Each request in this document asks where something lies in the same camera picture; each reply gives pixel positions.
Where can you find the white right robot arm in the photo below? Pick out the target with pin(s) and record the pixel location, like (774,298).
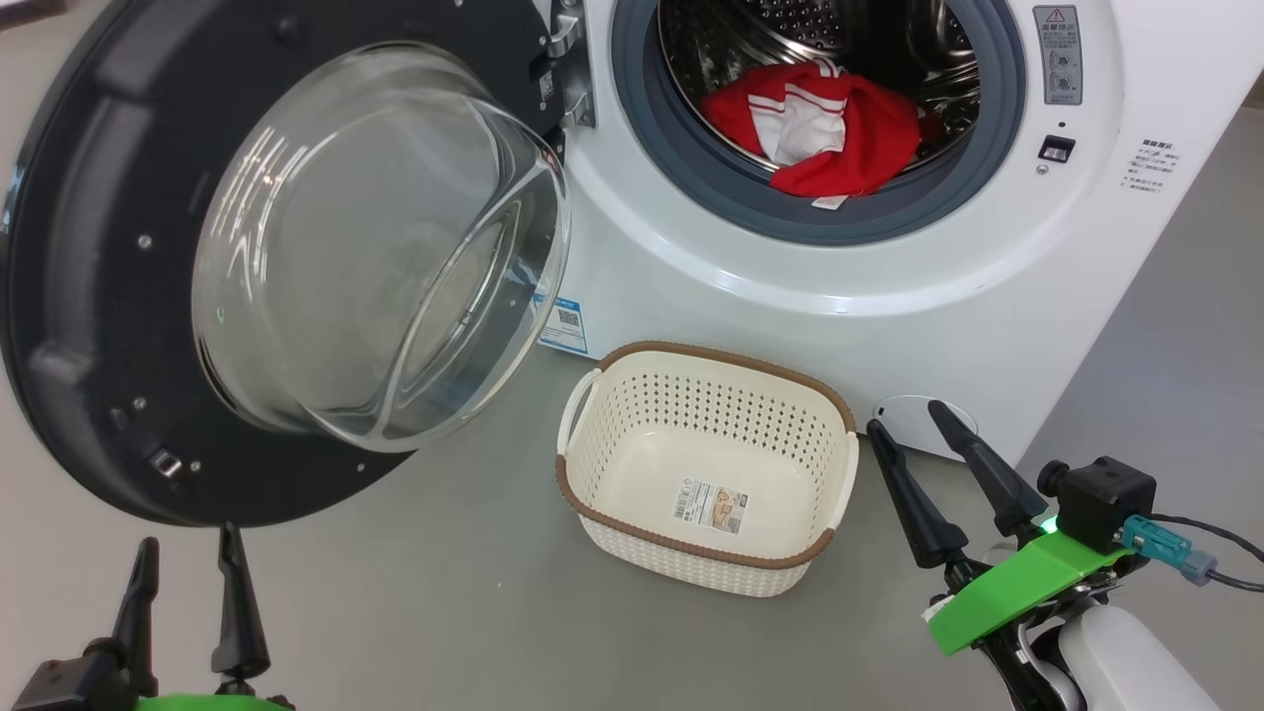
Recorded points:
(1136,662)

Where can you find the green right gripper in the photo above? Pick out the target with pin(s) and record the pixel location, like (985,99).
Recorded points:
(1007,588)

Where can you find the red white sports shirt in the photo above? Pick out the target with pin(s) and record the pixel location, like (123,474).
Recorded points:
(869,138)

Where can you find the steel washing machine drum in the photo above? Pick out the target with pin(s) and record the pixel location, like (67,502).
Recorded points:
(731,39)

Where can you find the round white filter cover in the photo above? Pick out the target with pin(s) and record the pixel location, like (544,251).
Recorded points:
(904,420)

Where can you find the black glass washing machine door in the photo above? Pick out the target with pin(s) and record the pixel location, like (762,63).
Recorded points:
(79,296)

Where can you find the grey warning sticker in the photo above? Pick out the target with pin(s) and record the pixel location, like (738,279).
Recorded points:
(1058,54)

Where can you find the blue energy label sticker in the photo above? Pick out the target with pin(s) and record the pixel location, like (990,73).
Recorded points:
(565,324)

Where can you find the black door lock slot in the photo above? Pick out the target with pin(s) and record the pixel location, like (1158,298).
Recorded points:
(1056,148)

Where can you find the basket product label sticker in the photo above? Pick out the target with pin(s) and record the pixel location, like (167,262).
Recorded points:
(709,508)

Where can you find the cream perforated laundry basket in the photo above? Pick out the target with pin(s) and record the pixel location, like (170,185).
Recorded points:
(612,474)

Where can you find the metal door hinge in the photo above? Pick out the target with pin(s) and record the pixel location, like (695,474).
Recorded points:
(571,89)

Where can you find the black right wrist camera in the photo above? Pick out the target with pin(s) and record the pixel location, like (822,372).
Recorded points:
(1111,499)

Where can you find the grey rubber door gasket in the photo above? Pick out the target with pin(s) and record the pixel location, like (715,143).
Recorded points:
(889,222)

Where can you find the printed text label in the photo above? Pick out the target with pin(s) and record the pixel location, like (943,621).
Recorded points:
(1152,166)

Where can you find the white washing machine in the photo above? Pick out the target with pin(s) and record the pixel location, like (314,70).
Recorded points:
(889,336)

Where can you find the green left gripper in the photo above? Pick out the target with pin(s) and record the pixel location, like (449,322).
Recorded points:
(197,703)

